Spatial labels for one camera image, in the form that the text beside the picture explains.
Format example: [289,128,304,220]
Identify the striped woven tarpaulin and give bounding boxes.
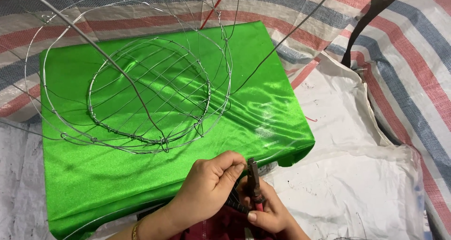
[0,0,451,233]

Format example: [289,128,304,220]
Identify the black strap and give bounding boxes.
[341,0,412,69]

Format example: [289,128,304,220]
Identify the white plastic sheet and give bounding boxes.
[262,51,428,240]

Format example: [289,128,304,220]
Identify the gold bangle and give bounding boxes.
[131,217,142,240]

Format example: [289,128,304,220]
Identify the person's maroon clothing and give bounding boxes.
[179,185,279,240]

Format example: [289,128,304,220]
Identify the thin silver wire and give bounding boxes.
[243,141,300,167]

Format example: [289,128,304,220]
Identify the green satin covered board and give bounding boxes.
[39,20,316,240]

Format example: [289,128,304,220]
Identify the person's left hand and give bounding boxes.
[166,150,247,229]

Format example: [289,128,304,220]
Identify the round wire basket frame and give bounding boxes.
[24,0,234,154]

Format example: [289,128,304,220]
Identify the thick grey wire rod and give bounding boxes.
[17,0,170,153]

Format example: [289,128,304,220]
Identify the person's right hand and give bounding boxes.
[236,177,296,234]

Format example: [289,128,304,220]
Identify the grey white woven sheet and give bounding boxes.
[0,117,57,240]

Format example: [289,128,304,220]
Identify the red handled pliers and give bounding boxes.
[246,157,265,212]

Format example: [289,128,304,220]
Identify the thin red rod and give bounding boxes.
[199,0,233,30]

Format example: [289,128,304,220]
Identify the thin dark wire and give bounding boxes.
[231,0,338,95]

